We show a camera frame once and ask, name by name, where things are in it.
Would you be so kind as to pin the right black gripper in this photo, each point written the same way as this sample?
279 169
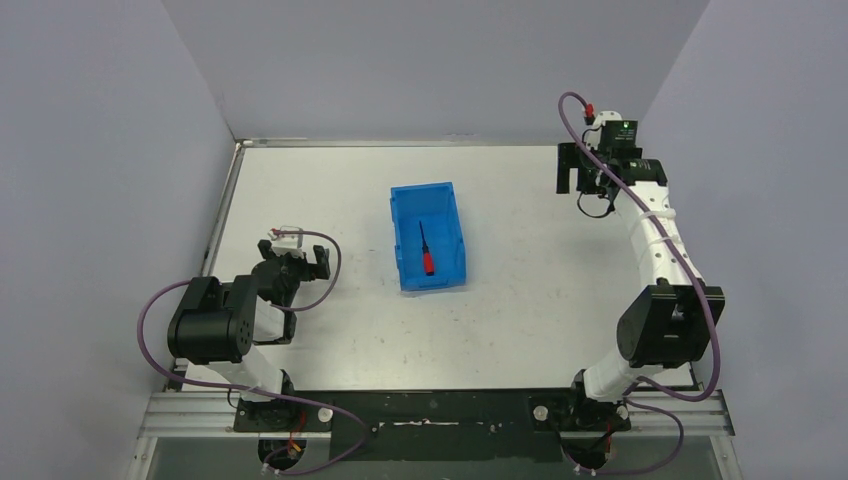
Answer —
572 156

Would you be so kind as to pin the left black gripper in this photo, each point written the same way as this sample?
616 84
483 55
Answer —
304 263

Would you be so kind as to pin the red handled screwdriver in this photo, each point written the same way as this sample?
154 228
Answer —
427 259

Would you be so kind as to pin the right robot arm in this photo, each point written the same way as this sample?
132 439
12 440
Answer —
665 327

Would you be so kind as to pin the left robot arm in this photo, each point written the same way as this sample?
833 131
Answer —
221 325

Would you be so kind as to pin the blue plastic bin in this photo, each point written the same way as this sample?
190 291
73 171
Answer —
435 205

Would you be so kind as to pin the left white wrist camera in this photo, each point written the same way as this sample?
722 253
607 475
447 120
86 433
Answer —
287 240

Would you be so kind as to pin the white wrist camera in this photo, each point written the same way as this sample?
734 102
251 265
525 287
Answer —
287 240
595 119

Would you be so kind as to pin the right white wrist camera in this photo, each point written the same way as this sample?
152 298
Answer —
595 119

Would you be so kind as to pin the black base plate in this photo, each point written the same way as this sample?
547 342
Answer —
443 425

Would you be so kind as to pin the aluminium front rail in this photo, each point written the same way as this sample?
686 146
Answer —
197 414

